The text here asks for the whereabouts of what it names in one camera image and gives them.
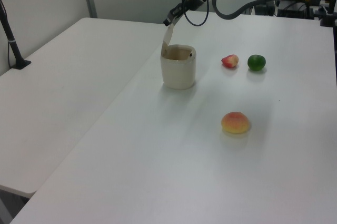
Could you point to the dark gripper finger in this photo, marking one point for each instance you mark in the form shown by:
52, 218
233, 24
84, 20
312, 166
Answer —
174, 14
182, 14

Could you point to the beige bin lid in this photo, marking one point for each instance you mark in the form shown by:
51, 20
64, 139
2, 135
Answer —
167, 39

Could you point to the white plastic garbage bin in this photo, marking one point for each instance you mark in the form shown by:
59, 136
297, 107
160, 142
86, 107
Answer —
179, 75

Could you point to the red toy strawberry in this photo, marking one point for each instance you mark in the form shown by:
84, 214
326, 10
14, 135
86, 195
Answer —
230, 61

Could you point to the green lime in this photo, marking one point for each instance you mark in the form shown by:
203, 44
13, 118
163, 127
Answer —
256, 62

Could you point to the black equipment box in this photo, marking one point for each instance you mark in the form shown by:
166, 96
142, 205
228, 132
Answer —
295, 10

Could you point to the orange yellow toy peach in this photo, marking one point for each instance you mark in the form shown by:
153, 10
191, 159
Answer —
235, 123

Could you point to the black clamp stand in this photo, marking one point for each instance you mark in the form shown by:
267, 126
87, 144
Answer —
329, 15

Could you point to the black pole with base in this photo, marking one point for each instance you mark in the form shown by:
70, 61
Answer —
10, 39

